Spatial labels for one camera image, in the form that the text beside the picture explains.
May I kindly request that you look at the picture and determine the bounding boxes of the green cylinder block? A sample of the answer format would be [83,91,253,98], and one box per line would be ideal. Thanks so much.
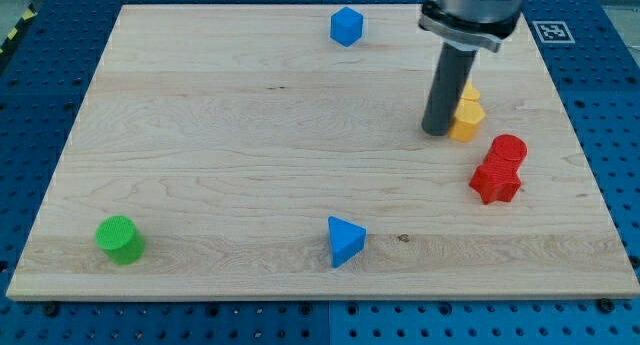
[95,215,146,265]

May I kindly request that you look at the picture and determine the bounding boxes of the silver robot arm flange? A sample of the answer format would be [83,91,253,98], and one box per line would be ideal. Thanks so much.
[418,0,523,53]

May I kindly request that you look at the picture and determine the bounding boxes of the blue triangle block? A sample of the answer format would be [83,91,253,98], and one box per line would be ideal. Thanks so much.
[328,216,367,268]

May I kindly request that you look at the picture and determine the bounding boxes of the red cylinder block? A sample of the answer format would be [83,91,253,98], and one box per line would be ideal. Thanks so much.
[484,134,528,169]

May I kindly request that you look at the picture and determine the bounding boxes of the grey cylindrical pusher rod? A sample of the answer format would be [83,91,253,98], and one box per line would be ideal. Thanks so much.
[421,43,477,136]

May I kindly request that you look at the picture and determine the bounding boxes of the red star block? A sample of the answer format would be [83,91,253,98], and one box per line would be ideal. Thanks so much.
[469,162,521,205]

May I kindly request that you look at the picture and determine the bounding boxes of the yellow hexagon block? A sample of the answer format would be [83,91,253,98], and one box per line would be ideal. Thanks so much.
[448,99,486,142]

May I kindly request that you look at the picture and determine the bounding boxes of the blue cube block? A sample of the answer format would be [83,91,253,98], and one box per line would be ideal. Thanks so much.
[330,7,364,47]

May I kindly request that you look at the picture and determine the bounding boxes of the yellow black hazard tape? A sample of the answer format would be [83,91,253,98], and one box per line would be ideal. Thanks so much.
[1,3,38,57]

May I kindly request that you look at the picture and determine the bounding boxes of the white fiducial marker tag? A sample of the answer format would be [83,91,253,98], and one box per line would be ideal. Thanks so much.
[533,20,575,44]

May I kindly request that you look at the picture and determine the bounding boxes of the wooden board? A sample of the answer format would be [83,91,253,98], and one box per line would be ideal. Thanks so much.
[7,5,639,301]

